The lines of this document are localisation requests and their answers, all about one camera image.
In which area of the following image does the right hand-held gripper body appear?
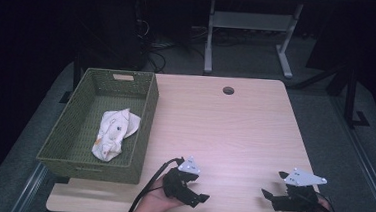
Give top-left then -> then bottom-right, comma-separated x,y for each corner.
270,165 -> 329,212

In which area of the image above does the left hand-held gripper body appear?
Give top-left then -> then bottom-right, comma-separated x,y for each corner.
160,153 -> 203,208

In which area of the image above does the white printed cloth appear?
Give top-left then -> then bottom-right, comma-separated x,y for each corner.
90,105 -> 143,165

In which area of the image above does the green woven basket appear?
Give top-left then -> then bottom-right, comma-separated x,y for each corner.
34,64 -> 161,187

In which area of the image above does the person's left hand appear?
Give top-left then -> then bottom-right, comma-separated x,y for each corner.
133,175 -> 189,212

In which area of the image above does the black metal stand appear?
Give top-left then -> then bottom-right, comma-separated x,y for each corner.
288,56 -> 376,131

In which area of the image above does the black computer tower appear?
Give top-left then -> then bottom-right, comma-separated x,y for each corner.
76,0 -> 153,73

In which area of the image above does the tangle of floor cables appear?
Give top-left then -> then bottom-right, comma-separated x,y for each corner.
131,1 -> 211,77

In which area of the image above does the white metal desk frame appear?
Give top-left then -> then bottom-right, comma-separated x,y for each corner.
202,0 -> 305,82

